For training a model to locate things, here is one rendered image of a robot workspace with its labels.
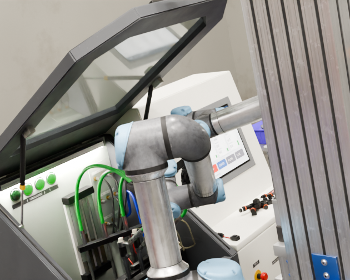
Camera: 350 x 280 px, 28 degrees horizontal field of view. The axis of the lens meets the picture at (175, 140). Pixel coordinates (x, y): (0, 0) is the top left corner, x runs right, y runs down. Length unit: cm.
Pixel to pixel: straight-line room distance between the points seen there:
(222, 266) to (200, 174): 27
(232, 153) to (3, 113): 159
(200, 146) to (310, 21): 44
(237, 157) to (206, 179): 122
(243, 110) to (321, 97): 55
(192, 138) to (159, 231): 26
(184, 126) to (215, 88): 147
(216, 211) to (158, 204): 123
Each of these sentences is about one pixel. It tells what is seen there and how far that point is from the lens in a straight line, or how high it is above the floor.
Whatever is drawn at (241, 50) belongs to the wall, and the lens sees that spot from 551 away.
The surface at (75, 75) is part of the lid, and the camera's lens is 205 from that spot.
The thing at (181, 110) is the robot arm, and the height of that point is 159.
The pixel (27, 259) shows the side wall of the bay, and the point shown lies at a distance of 246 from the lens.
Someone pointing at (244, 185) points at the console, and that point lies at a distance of 322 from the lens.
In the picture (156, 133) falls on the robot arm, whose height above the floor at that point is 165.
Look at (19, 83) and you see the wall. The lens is 430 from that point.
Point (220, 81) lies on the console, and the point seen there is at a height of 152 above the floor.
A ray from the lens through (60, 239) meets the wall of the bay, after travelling 279.
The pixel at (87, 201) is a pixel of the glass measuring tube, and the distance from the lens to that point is 286.
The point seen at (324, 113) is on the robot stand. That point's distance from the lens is 166.
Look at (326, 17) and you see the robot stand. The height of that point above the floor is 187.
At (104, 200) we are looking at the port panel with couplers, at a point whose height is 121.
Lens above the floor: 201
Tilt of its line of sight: 13 degrees down
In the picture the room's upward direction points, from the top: 12 degrees counter-clockwise
